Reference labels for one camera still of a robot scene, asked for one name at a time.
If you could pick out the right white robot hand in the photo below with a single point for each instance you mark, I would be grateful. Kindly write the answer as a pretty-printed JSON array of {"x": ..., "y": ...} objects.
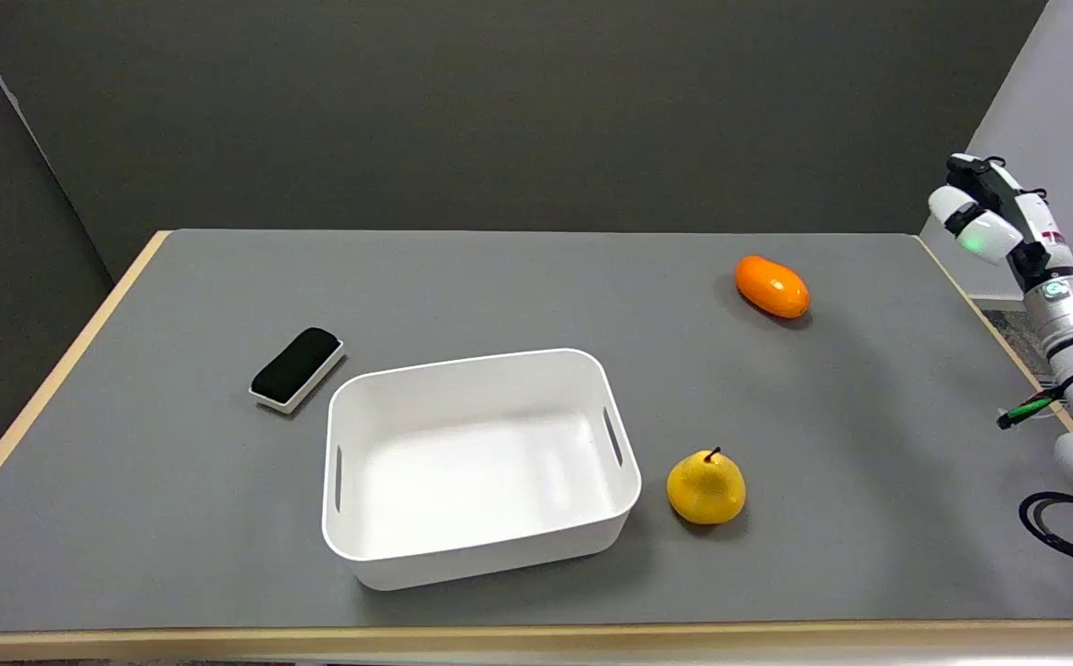
[{"x": 995, "y": 224}]

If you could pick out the orange mango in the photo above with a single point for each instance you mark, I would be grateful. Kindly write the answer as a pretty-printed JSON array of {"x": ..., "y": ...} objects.
[{"x": 771, "y": 286}]

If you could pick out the yellow pear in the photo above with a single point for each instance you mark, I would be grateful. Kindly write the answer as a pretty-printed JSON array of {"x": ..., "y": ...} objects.
[{"x": 706, "y": 487}]

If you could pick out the grey table mat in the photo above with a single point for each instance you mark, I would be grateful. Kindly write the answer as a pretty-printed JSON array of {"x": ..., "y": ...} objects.
[{"x": 518, "y": 425}]

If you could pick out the white plastic bin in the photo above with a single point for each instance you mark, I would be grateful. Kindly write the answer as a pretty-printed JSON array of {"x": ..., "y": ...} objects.
[{"x": 478, "y": 465}]

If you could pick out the black whiteboard eraser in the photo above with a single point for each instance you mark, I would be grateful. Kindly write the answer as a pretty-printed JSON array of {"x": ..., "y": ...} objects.
[{"x": 297, "y": 368}]

